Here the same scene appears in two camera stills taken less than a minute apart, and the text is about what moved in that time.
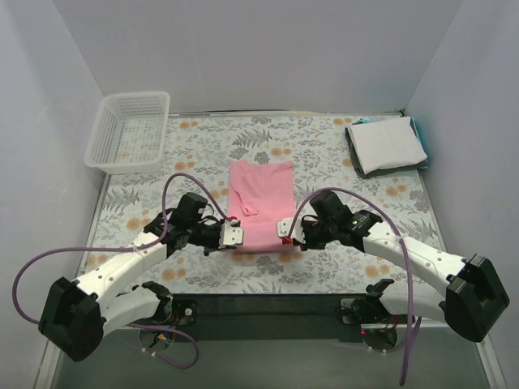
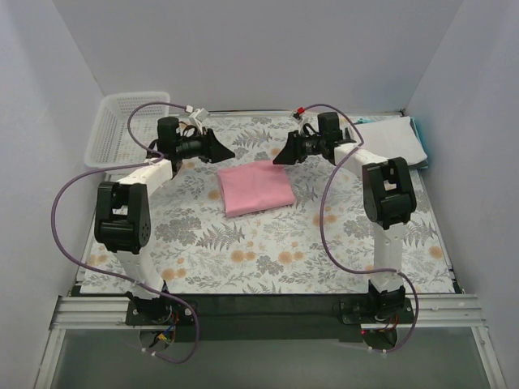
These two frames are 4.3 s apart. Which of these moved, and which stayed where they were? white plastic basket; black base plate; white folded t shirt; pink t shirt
Moved: pink t shirt
Stayed: white folded t shirt; white plastic basket; black base plate
